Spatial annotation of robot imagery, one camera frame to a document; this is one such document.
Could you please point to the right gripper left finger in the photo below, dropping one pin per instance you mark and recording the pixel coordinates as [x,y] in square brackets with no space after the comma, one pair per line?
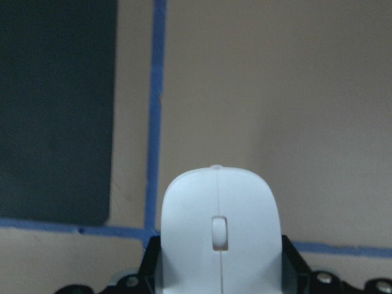
[150,271]

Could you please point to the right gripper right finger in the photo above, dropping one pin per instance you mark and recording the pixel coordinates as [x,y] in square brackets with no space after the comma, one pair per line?
[296,273]

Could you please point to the white computer mouse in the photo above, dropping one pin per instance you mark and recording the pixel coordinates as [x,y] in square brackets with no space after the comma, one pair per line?
[220,233]

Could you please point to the black mousepad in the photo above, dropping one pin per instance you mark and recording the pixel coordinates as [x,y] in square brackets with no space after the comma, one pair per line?
[57,95]

